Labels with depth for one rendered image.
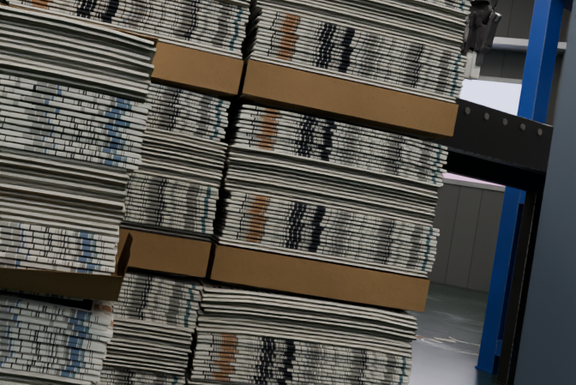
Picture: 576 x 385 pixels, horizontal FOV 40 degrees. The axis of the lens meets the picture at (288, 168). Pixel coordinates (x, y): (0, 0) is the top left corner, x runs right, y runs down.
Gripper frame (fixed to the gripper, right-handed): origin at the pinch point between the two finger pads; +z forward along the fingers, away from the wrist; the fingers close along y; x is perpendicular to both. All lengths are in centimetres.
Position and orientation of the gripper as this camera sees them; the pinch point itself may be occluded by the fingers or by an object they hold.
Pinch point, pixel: (472, 66)
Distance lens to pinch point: 214.2
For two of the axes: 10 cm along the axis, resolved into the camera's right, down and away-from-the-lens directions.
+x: 8.3, 1.7, 5.4
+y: 5.3, 0.5, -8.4
